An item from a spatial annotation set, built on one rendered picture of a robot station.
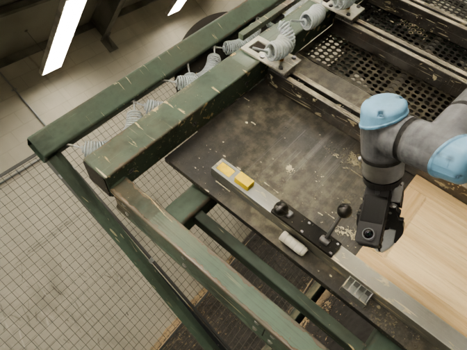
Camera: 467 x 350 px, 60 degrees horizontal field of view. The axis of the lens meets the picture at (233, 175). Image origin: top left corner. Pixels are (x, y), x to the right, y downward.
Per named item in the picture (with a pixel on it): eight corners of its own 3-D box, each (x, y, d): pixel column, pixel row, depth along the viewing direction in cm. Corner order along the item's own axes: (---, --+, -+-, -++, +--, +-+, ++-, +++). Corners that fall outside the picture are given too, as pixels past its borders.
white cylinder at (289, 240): (277, 240, 110) (301, 259, 107) (279, 235, 107) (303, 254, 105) (284, 233, 111) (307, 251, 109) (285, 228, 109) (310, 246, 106)
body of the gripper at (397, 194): (404, 203, 84) (407, 157, 77) (399, 233, 79) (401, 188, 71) (367, 198, 88) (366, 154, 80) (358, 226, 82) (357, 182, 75)
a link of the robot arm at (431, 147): (506, 114, 58) (433, 94, 65) (460, 162, 55) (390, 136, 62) (500, 153, 63) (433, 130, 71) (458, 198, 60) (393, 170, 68)
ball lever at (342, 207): (325, 251, 103) (352, 212, 97) (313, 242, 105) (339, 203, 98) (331, 245, 107) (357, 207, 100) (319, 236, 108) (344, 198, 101)
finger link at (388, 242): (398, 237, 89) (399, 208, 83) (394, 258, 85) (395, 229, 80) (383, 235, 91) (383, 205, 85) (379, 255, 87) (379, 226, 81)
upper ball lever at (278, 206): (290, 223, 110) (281, 219, 97) (279, 214, 111) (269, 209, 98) (298, 212, 110) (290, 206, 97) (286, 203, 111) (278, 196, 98)
